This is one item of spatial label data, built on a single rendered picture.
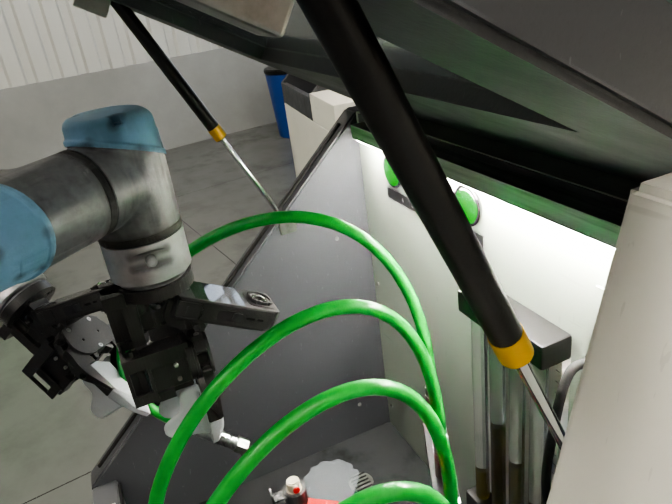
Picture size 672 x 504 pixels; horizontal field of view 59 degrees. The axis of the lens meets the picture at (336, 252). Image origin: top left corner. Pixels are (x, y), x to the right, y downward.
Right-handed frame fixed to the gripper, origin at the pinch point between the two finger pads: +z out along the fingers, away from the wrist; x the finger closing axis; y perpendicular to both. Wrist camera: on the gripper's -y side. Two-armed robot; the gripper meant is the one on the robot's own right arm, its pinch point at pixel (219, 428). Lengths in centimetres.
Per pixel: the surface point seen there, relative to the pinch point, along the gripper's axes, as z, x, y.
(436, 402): -0.2, 9.5, -22.0
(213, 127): -25.8, -30.1, -12.3
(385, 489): -9.9, 25.1, -8.1
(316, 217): -19.7, -2.9, -15.9
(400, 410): 32, -25, -35
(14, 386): 121, -237, 72
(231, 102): 85, -674, -167
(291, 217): -20.1, -3.9, -13.4
